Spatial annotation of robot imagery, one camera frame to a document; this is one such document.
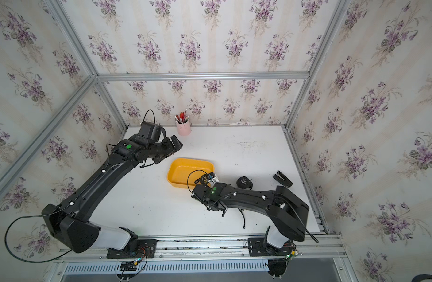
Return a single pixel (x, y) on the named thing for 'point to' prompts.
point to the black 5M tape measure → (244, 183)
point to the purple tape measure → (210, 179)
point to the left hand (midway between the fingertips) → (178, 148)
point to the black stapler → (282, 178)
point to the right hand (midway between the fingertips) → (225, 195)
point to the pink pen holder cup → (184, 129)
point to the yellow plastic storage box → (184, 173)
